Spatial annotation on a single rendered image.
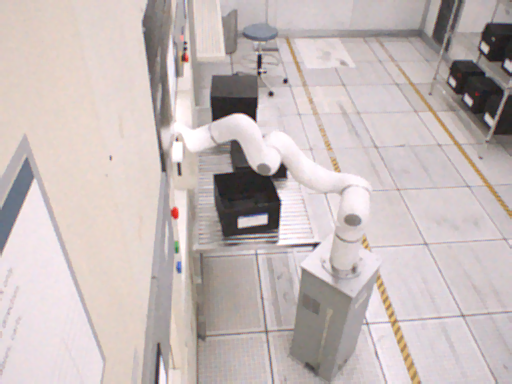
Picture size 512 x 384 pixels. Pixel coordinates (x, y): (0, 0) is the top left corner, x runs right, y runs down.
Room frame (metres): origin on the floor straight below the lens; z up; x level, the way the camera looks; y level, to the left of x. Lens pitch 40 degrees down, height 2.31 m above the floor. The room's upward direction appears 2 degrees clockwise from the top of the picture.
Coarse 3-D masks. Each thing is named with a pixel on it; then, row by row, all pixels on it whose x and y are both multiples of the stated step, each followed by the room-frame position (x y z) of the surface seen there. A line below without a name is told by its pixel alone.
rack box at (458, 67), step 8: (456, 64) 4.34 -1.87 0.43; (464, 64) 4.32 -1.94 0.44; (472, 64) 4.33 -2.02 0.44; (456, 72) 4.28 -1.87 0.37; (464, 72) 4.17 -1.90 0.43; (472, 72) 4.18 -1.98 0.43; (480, 72) 4.19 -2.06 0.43; (448, 80) 4.40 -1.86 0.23; (456, 80) 4.23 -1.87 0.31; (464, 80) 4.16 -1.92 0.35; (456, 88) 4.20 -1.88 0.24
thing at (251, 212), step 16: (224, 176) 1.78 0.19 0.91; (240, 176) 1.81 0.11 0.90; (256, 176) 1.83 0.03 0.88; (224, 192) 1.78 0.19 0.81; (240, 192) 1.81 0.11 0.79; (256, 192) 1.83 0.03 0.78; (272, 192) 1.72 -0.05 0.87; (224, 208) 1.71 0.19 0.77; (240, 208) 1.53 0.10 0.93; (256, 208) 1.55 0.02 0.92; (272, 208) 1.57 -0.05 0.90; (224, 224) 1.51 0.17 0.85; (240, 224) 1.53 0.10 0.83; (256, 224) 1.55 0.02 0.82; (272, 224) 1.57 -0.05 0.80
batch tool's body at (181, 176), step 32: (160, 0) 1.43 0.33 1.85; (160, 32) 1.31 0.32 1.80; (160, 64) 1.21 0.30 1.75; (160, 96) 1.13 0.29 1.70; (192, 128) 1.73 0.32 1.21; (160, 160) 0.97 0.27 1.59; (192, 160) 1.73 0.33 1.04; (192, 256) 1.63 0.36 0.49; (192, 288) 1.44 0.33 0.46; (192, 320) 1.27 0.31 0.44; (192, 352) 1.12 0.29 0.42
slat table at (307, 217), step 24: (264, 120) 2.57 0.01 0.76; (192, 192) 1.83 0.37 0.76; (288, 192) 1.86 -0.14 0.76; (192, 216) 1.65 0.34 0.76; (216, 216) 1.65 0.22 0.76; (288, 216) 2.25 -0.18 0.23; (312, 216) 1.68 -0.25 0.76; (192, 240) 1.48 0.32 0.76; (216, 240) 1.49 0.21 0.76; (240, 240) 1.50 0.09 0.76; (288, 240) 1.51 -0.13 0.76; (312, 240) 1.52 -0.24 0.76
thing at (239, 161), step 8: (232, 144) 2.14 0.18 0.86; (240, 144) 2.14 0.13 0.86; (232, 152) 2.07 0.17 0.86; (240, 152) 2.06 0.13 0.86; (232, 160) 2.07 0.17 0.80; (240, 160) 1.99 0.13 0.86; (232, 168) 2.04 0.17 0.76; (240, 168) 1.94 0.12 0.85; (248, 168) 1.94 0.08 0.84; (280, 168) 1.97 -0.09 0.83; (272, 176) 1.97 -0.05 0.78; (280, 176) 1.97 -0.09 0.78
